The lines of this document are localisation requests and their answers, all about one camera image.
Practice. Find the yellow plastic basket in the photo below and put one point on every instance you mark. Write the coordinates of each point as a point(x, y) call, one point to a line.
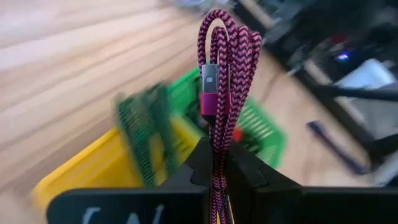
point(102, 165)

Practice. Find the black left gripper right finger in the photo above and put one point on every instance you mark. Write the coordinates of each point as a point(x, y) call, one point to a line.
point(295, 205)

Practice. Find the black table frame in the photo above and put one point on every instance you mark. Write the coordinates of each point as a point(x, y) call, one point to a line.
point(342, 93)

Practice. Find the green plastic basket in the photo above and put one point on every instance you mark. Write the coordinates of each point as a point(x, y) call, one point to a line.
point(264, 137)

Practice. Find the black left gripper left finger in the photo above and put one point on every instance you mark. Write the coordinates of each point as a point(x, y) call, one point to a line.
point(130, 205)

